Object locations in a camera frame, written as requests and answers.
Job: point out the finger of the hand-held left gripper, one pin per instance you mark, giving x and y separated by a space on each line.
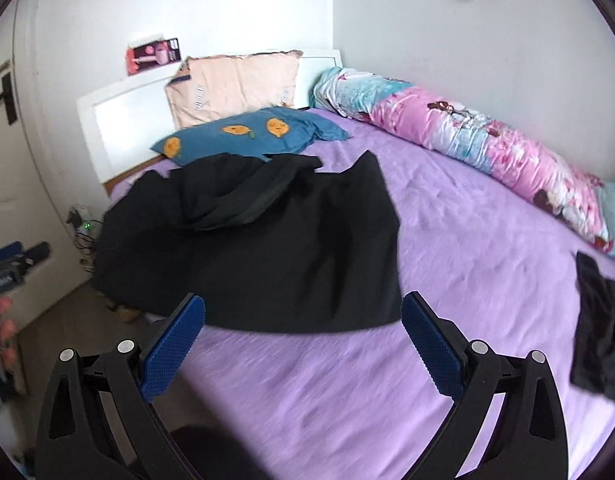
5 251
37 254

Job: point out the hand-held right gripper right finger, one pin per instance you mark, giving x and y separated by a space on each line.
432 345

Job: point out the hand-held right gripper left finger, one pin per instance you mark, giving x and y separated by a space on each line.
172 345

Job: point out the black hooded jacket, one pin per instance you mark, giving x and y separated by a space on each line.
287 260

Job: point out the black jacket with white logo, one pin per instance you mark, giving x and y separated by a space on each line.
597 335

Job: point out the person's left hand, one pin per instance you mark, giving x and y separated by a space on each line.
6 332

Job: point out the bed with purple sheet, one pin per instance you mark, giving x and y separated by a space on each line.
462 270

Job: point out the person's dark clothing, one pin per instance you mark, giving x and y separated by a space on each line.
212 460

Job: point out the white headboard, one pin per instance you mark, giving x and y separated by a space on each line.
127 125

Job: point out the blue pillow with orange print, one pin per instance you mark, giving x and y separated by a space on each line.
202 142

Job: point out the rolled floral quilt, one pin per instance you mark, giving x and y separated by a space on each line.
462 130

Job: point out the pink product box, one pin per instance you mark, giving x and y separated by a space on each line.
152 55

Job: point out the peach pillow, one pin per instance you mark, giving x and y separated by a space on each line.
227 85

